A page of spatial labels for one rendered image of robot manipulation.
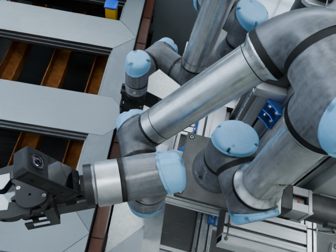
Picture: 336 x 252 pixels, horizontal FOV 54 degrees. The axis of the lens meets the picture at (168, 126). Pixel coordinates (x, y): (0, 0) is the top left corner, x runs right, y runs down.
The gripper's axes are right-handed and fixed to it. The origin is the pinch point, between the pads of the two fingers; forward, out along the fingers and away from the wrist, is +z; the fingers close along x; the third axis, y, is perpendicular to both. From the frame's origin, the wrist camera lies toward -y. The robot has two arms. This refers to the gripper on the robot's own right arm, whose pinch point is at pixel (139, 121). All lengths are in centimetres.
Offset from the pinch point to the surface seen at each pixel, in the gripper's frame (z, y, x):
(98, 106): 0.8, 17.3, -3.9
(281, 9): 87, -106, -202
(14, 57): 19, 67, -36
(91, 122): 0.8, 18.2, 3.8
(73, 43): 2, 36, -36
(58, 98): 0.8, 33.3, -4.6
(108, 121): 0.8, 11.8, 1.9
